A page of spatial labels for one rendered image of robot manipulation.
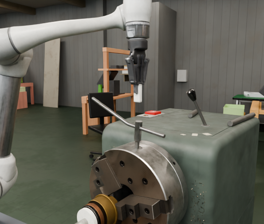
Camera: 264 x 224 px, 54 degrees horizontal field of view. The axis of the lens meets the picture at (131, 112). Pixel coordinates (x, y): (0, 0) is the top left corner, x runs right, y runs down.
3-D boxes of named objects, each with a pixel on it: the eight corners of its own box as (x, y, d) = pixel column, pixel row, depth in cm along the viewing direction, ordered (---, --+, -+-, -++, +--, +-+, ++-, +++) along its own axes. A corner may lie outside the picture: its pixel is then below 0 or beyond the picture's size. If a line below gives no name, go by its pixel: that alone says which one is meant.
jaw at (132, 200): (136, 188, 80) (170, 194, 73) (138, 204, 80) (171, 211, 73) (112, 202, 71) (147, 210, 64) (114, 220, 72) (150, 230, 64)
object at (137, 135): (140, 157, 80) (143, 121, 78) (135, 158, 79) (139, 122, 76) (135, 154, 82) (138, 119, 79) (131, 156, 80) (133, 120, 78)
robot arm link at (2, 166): (-37, 203, 114) (-11, 182, 136) (0, 210, 115) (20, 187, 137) (-16, 26, 103) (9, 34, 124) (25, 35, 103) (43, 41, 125)
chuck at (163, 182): (104, 210, 100) (109, 132, 93) (176, 253, 81) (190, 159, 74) (86, 220, 93) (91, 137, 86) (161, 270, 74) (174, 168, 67)
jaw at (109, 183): (120, 189, 84) (103, 157, 87) (129, 183, 82) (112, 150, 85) (96, 202, 76) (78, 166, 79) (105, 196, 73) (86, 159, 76)
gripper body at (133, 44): (136, 41, 103) (136, 64, 105) (123, 39, 97) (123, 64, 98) (152, 39, 99) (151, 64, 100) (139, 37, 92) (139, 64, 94)
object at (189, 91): (189, 100, 100) (190, 88, 99) (197, 101, 98) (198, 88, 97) (184, 101, 97) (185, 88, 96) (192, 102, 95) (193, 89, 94)
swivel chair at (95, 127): (136, 157, 442) (136, 92, 424) (115, 171, 380) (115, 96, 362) (101, 151, 473) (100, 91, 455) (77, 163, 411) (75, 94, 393)
